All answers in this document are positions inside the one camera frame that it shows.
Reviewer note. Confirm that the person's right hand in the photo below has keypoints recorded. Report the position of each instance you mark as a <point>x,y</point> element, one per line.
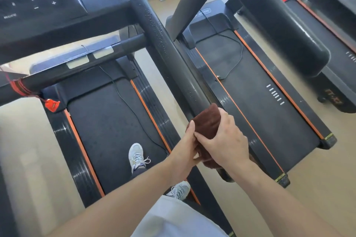
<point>228,145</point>

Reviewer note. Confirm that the person's left hand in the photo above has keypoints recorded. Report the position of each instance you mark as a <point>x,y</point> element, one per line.
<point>185,156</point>

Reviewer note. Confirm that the brown microfibre cloth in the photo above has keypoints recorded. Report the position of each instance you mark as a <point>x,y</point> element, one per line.
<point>207,118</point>

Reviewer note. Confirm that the person's right forearm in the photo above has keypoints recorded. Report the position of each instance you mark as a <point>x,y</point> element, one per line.
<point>278,206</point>

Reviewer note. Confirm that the person's left forearm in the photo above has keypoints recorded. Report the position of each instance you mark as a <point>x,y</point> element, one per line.
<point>116,206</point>

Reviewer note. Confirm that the person's right grey shoe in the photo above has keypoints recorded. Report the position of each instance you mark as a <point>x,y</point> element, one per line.
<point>180,189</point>

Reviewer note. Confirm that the person's grey shoe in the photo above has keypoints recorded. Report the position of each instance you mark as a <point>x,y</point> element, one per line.
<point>136,153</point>
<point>180,189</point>

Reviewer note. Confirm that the person's left grey shoe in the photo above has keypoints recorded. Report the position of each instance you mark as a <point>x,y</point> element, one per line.
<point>136,153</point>

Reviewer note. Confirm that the person's grey shirt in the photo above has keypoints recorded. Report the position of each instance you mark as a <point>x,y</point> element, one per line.
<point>172,220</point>

